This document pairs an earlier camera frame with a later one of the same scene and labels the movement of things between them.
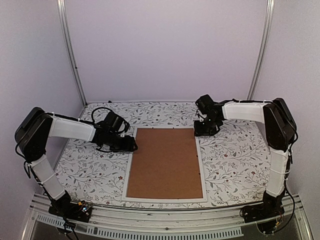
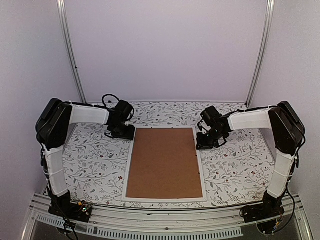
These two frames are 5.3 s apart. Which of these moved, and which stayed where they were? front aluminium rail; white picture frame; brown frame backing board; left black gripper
Moved: left black gripper
Stayed: white picture frame; brown frame backing board; front aluminium rail
